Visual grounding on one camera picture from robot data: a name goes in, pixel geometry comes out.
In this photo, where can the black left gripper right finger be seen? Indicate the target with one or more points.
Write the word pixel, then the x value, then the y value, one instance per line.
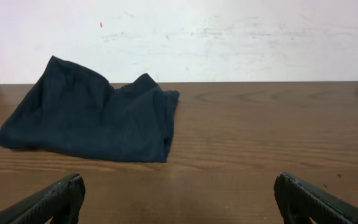
pixel 300 202

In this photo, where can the folded navy blue garment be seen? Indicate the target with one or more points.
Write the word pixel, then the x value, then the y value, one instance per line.
pixel 75 111

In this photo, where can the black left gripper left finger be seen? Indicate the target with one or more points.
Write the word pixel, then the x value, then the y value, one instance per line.
pixel 58 203

